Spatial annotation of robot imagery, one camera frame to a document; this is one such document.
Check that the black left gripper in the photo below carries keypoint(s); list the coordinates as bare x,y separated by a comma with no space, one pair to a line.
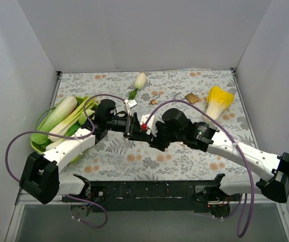
128,125

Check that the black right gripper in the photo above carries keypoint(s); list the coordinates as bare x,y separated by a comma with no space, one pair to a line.
157,134

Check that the large brass padlock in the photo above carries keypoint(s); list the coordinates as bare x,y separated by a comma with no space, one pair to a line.
191,98

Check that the small brass padlock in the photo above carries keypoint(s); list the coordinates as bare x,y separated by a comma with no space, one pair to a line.
153,101

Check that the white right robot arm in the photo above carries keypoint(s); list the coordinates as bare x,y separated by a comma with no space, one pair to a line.
268,174

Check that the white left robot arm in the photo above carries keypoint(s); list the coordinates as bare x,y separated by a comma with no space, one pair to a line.
41,177

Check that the floral table mat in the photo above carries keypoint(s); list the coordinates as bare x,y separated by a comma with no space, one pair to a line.
116,158

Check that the yellow napa cabbage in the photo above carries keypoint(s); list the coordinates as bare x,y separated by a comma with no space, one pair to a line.
218,100

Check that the white radish with leaves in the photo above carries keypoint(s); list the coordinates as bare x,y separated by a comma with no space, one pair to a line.
138,85

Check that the round green cabbage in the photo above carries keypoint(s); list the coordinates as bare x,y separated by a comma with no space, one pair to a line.
83,116

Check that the green bok choy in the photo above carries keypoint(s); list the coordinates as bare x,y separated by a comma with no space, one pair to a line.
72,130

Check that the green napa cabbage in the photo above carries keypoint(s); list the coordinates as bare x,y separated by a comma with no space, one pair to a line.
62,111

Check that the celery stalk bundle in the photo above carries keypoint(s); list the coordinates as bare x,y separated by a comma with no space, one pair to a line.
73,118

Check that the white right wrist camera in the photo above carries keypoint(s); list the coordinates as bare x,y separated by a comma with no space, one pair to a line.
150,125

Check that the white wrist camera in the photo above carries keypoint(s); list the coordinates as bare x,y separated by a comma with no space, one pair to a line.
150,125
129,104

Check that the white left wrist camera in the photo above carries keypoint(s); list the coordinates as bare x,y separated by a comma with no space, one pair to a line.
129,104

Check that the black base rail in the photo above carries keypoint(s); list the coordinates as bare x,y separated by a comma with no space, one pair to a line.
164,195

